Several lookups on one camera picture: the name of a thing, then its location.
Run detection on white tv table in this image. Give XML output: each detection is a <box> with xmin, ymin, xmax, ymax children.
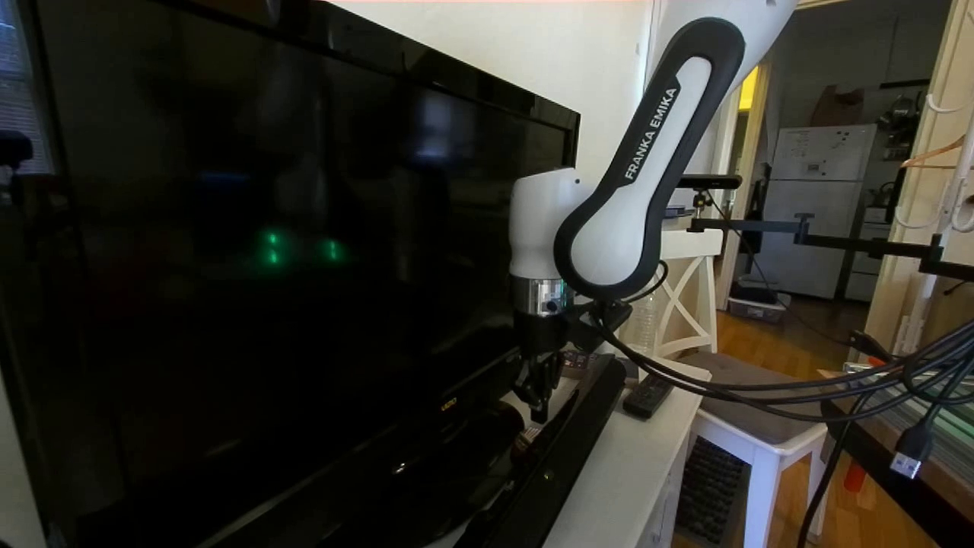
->
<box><xmin>423</xmin><ymin>348</ymin><xmax>715</xmax><ymax>548</ymax></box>

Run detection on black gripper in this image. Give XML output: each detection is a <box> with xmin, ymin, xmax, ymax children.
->
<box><xmin>512</xmin><ymin>304</ymin><xmax>612</xmax><ymax>428</ymax></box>

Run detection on large black flat television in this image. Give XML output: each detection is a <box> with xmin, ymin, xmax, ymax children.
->
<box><xmin>0</xmin><ymin>0</ymin><xmax>585</xmax><ymax>548</ymax></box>

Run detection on white refrigerator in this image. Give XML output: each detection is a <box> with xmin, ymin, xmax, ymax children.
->
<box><xmin>754</xmin><ymin>121</ymin><xmax>884</xmax><ymax>304</ymax></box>

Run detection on dark wooden desk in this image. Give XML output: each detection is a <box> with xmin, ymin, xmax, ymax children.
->
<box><xmin>816</xmin><ymin>383</ymin><xmax>974</xmax><ymax>548</ymax></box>

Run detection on grey seat cushion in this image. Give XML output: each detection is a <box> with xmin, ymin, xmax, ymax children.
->
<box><xmin>676</xmin><ymin>348</ymin><xmax>829</xmax><ymax>448</ymax></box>

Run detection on white wooden chair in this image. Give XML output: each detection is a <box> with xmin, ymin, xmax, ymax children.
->
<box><xmin>634</xmin><ymin>227</ymin><xmax>834</xmax><ymax>548</ymax></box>

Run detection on black ribbed panel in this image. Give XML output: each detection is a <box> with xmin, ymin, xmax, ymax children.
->
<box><xmin>676</xmin><ymin>435</ymin><xmax>751</xmax><ymax>548</ymax></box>

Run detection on long black sound bar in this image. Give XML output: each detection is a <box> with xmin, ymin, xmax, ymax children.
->
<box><xmin>454</xmin><ymin>353</ymin><xmax>630</xmax><ymax>548</ymax></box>

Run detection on black cable bundle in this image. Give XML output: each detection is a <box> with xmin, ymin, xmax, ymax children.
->
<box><xmin>565</xmin><ymin>258</ymin><xmax>974</xmax><ymax>548</ymax></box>

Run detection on black remote control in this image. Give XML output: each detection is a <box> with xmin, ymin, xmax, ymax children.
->
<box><xmin>621</xmin><ymin>373</ymin><xmax>676</xmax><ymax>423</ymax></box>

